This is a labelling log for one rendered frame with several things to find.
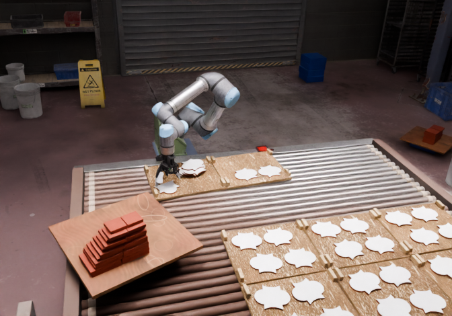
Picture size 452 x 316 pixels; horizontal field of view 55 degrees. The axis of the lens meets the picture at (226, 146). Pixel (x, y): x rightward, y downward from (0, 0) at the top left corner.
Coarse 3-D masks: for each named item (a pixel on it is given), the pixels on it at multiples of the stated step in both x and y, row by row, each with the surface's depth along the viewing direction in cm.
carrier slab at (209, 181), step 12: (144, 168) 264; (156, 168) 264; (204, 168) 267; (168, 180) 253; (180, 180) 253; (192, 180) 254; (204, 180) 254; (216, 180) 255; (180, 192) 242; (192, 192) 243; (204, 192) 245
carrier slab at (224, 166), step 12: (228, 156) 281; (240, 156) 282; (252, 156) 283; (264, 156) 283; (216, 168) 267; (228, 168) 268; (240, 168) 268; (252, 168) 269; (240, 180) 256; (252, 180) 257; (264, 180) 257; (276, 180) 259
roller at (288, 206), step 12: (384, 192) 254; (396, 192) 255; (408, 192) 257; (288, 204) 239; (300, 204) 240; (312, 204) 242; (324, 204) 244; (192, 216) 226; (204, 216) 227; (216, 216) 228; (228, 216) 229
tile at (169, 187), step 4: (172, 180) 252; (164, 184) 247; (168, 184) 248; (172, 184) 248; (156, 188) 245; (160, 188) 244; (164, 188) 244; (168, 188) 244; (172, 188) 244; (176, 188) 244; (160, 192) 240; (164, 192) 241; (168, 192) 240; (172, 192) 241
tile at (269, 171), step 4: (260, 168) 268; (264, 168) 268; (268, 168) 268; (272, 168) 268; (276, 168) 269; (260, 172) 264; (264, 172) 264; (268, 172) 264; (272, 172) 264; (276, 172) 264; (268, 176) 260
